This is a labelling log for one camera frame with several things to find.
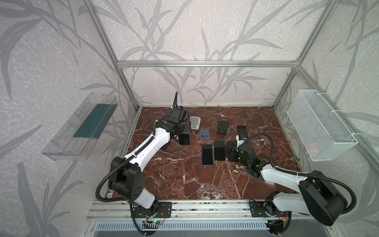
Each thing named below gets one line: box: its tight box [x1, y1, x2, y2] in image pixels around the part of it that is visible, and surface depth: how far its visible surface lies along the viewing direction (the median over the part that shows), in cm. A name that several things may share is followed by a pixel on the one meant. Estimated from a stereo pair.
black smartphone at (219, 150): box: [214, 140, 226, 161], surface depth 101 cm
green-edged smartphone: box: [201, 144, 214, 166], surface depth 96 cm
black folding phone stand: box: [217, 120, 229, 135], surface depth 103 cm
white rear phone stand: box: [189, 115, 201, 131], surface depth 107 cm
